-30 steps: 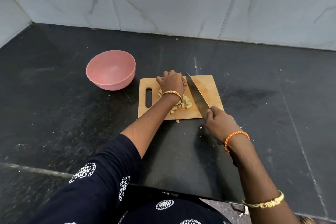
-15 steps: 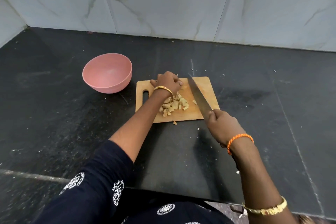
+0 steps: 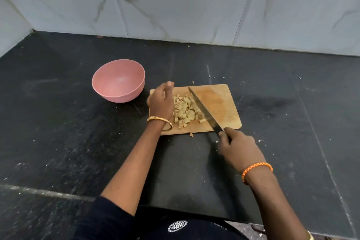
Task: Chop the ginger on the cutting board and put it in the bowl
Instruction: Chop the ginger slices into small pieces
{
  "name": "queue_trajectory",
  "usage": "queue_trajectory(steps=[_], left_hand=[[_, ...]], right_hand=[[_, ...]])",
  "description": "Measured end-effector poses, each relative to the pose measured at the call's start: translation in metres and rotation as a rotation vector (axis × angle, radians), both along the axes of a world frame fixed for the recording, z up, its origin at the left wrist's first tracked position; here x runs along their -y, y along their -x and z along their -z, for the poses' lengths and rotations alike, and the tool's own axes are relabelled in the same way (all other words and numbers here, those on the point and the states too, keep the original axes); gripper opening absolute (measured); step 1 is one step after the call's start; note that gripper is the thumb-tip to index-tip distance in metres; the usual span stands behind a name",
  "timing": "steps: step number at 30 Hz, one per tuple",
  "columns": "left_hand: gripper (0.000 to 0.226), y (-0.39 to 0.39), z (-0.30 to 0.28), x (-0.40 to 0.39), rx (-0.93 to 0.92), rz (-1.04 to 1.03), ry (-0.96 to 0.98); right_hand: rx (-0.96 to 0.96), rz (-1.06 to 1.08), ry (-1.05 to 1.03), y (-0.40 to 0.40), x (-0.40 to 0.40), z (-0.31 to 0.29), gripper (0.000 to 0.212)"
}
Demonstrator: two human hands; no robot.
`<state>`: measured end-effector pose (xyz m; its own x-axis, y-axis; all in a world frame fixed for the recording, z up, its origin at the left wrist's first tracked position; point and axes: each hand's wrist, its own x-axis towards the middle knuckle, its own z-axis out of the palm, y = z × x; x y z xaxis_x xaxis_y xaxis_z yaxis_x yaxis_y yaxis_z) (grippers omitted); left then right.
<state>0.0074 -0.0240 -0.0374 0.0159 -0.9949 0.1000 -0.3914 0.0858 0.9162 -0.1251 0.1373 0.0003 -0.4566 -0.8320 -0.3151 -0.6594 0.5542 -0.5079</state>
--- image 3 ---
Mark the person's left hand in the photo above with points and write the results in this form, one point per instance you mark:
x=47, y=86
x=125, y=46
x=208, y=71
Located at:
x=160, y=102

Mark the person's right hand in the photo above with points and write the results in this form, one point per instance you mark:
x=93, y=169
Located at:
x=239, y=148

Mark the person's right thumb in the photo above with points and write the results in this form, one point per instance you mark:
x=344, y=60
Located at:
x=223, y=138

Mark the person's left fingers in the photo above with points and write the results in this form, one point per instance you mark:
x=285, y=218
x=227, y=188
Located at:
x=168, y=87

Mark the steel kitchen knife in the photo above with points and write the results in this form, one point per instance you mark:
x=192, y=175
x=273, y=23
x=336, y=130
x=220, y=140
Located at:
x=206, y=111

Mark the person's left forearm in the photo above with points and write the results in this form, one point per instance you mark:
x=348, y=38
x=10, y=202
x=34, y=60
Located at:
x=135, y=164

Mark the person's right forearm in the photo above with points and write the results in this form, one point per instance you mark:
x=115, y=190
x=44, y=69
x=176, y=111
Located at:
x=272, y=203

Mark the pile of chopped vegetable pieces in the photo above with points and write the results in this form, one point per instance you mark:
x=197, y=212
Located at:
x=187, y=111

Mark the gold bangle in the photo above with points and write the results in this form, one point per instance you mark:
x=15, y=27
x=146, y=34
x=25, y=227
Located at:
x=159, y=120

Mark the wooden cutting board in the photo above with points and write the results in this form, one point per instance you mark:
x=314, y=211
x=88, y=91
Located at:
x=216, y=104

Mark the pink plastic bowl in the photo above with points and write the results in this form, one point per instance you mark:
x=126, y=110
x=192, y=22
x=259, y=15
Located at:
x=118, y=81

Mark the dark printed garment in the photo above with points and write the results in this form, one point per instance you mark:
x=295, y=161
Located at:
x=157, y=224

